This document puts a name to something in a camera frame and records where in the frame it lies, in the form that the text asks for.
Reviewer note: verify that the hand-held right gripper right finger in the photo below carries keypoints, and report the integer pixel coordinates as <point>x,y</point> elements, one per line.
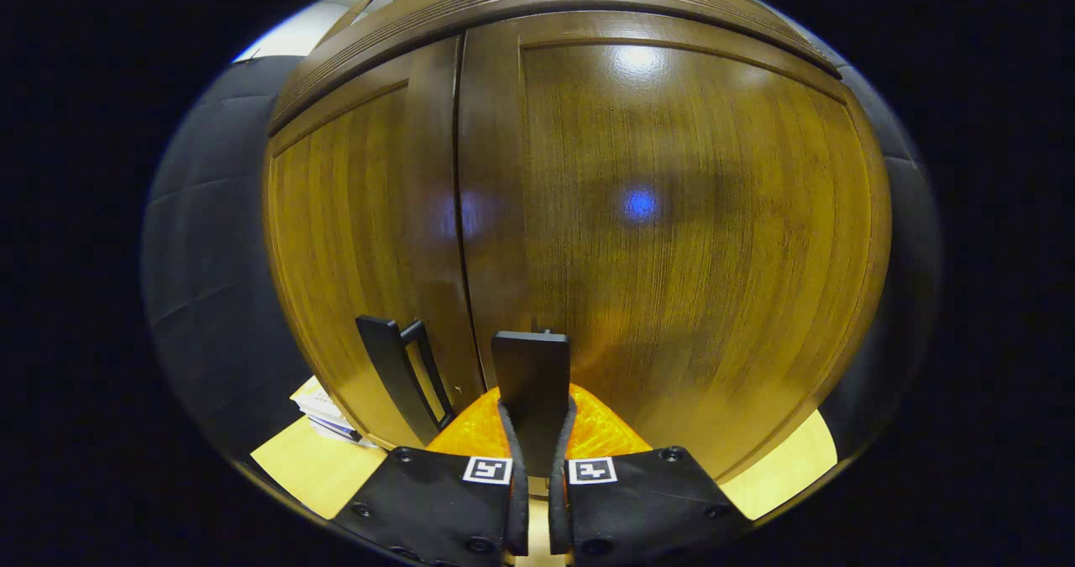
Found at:
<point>561,508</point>

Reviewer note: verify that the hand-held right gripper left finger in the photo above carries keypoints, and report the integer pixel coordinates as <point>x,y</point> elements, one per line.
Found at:
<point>519,500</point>

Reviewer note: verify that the wooden shoe cabinet door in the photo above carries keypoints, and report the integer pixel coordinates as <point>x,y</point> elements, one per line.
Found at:
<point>714,256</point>
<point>336,239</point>

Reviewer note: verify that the wooden cabinet drawer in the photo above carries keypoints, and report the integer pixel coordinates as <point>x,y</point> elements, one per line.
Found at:
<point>588,8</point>

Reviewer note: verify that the thick white book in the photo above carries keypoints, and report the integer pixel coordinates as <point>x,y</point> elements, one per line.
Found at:
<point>336,430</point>

